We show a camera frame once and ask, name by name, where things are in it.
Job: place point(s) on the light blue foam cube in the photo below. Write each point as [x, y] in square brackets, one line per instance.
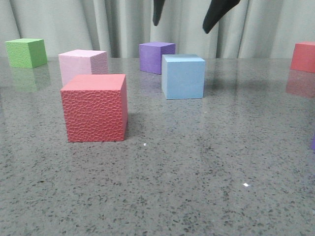
[182, 76]

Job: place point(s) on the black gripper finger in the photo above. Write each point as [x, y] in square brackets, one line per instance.
[157, 11]
[216, 10]

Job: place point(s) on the green foam cube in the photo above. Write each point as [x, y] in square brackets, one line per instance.
[26, 52]

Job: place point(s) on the grey-green curtain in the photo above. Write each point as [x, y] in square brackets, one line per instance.
[252, 29]

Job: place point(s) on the far red foam cube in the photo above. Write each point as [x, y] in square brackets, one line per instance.
[303, 58]

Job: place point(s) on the purple foam cube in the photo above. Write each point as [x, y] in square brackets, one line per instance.
[150, 55]

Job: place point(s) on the pink foam cube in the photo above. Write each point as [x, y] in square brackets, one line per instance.
[78, 62]

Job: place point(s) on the purple cube at edge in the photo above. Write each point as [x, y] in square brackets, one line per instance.
[313, 143]

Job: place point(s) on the large red foam cube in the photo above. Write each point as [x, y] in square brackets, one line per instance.
[95, 108]

